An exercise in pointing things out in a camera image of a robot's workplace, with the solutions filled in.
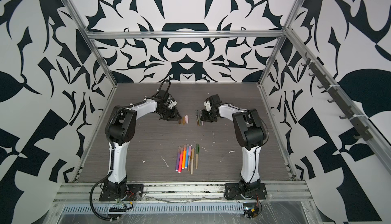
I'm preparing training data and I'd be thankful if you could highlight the dark brown marker pen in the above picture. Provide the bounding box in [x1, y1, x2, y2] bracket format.
[195, 110, 200, 126]

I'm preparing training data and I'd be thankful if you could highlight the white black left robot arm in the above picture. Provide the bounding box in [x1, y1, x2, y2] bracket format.
[89, 79, 182, 222]

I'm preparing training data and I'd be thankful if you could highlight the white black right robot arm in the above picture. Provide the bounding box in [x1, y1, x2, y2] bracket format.
[201, 94, 269, 199]

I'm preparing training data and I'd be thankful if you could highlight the purple marker pen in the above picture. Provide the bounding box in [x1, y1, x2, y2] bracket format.
[175, 147, 181, 172]

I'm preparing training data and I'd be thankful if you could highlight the blue marker pen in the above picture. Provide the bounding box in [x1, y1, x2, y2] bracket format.
[185, 144, 190, 169]

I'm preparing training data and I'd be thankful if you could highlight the tan marker pen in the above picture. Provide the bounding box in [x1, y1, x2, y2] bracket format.
[190, 148, 195, 175]

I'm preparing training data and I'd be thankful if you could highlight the orange marker pen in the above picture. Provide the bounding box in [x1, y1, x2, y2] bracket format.
[181, 145, 187, 170]

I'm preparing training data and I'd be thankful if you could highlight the pink red marker pen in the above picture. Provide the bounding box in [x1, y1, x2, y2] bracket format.
[178, 148, 184, 173]

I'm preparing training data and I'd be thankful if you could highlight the lilac capped tan marker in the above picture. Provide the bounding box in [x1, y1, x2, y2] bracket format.
[187, 145, 192, 171]

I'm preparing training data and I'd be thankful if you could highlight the small circuit board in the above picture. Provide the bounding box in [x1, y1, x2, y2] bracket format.
[243, 205, 263, 219]

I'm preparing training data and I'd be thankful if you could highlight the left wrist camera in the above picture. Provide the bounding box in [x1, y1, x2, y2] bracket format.
[166, 99, 177, 110]

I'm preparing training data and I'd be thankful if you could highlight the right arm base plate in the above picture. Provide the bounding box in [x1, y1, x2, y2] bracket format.
[224, 180, 267, 200]

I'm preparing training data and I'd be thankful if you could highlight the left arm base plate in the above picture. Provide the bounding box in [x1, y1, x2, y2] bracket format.
[99, 182, 144, 202]

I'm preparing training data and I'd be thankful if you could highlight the white slotted cable duct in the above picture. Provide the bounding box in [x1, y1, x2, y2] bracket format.
[60, 202, 245, 215]

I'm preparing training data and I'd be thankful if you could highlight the black wall hook rack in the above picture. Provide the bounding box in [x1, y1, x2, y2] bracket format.
[303, 54, 374, 141]

